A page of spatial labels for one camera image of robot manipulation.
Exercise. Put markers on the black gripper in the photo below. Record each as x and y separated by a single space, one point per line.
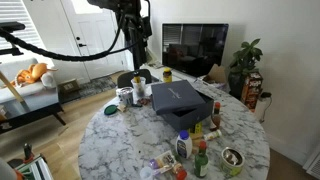
133 23

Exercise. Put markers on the navy blue cardboard box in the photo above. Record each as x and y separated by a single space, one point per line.
190 118

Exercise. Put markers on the brown jar yellow lid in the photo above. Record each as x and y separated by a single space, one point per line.
167 76

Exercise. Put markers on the round green lid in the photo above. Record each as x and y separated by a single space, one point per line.
110 110

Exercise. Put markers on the small closed cardboard box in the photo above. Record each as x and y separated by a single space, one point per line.
68 86

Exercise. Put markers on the open brown cardboard box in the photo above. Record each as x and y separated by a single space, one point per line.
217 74

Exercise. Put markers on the orange Jenga game box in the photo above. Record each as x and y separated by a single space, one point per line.
251 88

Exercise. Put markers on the green and white box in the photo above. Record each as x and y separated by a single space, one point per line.
35 170

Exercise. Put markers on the white door with window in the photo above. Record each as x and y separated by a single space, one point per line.
96 43

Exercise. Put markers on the white television stand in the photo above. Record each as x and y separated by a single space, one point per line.
158 71

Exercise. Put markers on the yellow mustard bottle black cap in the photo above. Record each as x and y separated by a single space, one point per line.
137 78

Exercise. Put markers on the dark grey chair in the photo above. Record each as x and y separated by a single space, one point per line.
128 79

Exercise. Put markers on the black flat screen television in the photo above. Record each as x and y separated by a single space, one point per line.
195 46

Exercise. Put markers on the dark patterned door rug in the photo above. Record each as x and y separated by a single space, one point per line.
96 86

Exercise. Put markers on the stainless steel tumbler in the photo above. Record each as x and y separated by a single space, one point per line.
126 96

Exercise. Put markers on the brown snack piece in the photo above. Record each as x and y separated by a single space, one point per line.
144 101

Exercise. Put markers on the small light wooden block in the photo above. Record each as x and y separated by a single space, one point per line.
121 108

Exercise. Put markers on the white cushion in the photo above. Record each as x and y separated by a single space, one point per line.
48 80

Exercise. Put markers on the orange plush toy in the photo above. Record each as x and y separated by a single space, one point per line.
33 73

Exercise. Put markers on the white window blinds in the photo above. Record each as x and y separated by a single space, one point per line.
20 13

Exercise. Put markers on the green potted plant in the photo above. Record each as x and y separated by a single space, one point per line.
245 58

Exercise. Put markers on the yellow packet black print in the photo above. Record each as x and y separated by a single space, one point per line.
197 128

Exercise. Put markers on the hot sauce bottle red cap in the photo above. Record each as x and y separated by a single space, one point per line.
215 118

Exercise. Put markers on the stacked wooden blocks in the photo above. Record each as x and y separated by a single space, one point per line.
196 138

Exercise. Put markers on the white bottle blue cap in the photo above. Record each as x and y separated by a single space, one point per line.
183 146

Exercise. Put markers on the grey sofa dark base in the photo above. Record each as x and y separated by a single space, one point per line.
20 95

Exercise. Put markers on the tiny white bottle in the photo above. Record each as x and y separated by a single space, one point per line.
212 135

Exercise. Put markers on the light wooden stick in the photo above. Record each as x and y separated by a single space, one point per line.
11 87

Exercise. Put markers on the clear snack packet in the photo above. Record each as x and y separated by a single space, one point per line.
165 159

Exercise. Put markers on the small purple object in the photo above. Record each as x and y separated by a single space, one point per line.
153 164

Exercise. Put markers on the small clear plastic cup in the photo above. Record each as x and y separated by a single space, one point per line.
146 173

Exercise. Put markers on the black power adapter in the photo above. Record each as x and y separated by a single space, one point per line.
265 95

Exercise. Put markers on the green glass bottle red cap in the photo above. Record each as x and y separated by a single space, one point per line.
201 163

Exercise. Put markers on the small red object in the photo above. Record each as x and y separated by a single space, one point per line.
181 173

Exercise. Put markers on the red and black tool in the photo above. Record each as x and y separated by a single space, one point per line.
27 151

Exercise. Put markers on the open tin can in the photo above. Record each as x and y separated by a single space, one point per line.
231 165

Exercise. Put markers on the grey rounded object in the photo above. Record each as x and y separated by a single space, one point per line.
6 171

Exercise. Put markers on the white louvered floor vent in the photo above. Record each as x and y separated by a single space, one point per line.
313 165

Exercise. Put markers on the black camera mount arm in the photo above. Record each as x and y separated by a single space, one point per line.
11 26

